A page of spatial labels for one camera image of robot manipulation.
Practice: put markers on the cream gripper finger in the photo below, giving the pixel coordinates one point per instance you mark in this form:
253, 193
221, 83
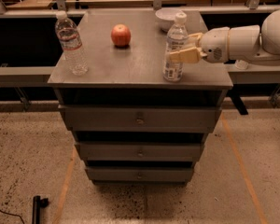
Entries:
189, 55
195, 39

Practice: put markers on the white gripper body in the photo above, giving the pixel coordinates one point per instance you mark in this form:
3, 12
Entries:
213, 45

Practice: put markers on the blue label plastic bottle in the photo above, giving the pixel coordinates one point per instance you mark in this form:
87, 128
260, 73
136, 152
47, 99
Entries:
177, 37

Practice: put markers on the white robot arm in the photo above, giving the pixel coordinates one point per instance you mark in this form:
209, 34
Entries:
253, 44

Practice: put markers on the small sanitizer bottle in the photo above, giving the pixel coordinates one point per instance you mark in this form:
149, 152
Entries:
241, 65

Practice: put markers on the red label water bottle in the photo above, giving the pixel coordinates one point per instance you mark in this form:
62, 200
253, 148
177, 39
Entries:
69, 38

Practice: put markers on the white bowl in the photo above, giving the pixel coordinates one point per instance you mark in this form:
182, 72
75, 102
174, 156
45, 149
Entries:
165, 18

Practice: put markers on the grey metal railing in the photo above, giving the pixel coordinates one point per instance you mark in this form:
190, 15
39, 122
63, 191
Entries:
34, 73

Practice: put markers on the red apple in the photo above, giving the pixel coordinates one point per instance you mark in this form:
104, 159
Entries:
121, 35

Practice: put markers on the grey drawer cabinet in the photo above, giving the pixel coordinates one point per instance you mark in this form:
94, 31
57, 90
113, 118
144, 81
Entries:
131, 76

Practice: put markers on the top grey drawer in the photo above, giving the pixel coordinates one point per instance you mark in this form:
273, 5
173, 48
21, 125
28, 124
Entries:
140, 119

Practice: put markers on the grey drawer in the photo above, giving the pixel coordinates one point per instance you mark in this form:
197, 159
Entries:
138, 152
139, 175
140, 119

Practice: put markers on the middle grey drawer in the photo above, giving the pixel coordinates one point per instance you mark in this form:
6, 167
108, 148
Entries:
138, 152

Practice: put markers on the bottom grey drawer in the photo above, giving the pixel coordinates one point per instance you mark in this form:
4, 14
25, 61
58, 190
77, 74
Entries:
139, 175

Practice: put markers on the black floor device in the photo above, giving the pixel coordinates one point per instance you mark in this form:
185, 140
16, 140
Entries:
38, 204

